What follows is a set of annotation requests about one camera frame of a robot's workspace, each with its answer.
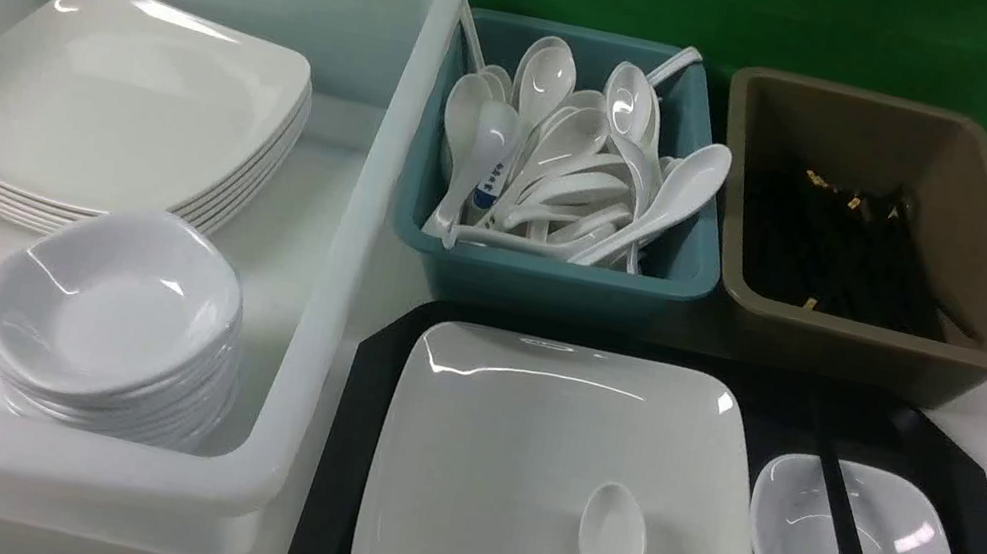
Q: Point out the teal plastic bin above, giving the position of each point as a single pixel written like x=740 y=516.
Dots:
x=681 y=266

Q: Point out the white spoon upright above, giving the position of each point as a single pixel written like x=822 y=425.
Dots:
x=546 y=75
x=629 y=99

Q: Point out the white square rice plate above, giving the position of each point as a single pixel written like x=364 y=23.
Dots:
x=495 y=440

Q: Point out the stack of white small bowls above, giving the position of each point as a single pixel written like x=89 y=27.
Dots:
x=126 y=325

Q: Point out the white spoon upright back right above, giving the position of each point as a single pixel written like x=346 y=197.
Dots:
x=629 y=99

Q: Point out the brown plastic bin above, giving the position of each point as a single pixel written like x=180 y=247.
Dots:
x=865 y=140

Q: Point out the black serving tray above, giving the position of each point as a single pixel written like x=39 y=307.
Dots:
x=882 y=430

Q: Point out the white spoon upright centre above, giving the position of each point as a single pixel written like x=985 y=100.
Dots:
x=546 y=75

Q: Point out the stack of white square plates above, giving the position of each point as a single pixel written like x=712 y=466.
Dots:
x=120 y=105

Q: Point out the white spoon leaning right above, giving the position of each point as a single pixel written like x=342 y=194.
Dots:
x=690 y=186

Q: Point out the small white side bowl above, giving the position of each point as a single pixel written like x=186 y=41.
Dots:
x=790 y=511

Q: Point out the pile of black chopsticks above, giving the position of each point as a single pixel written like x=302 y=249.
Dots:
x=845 y=252

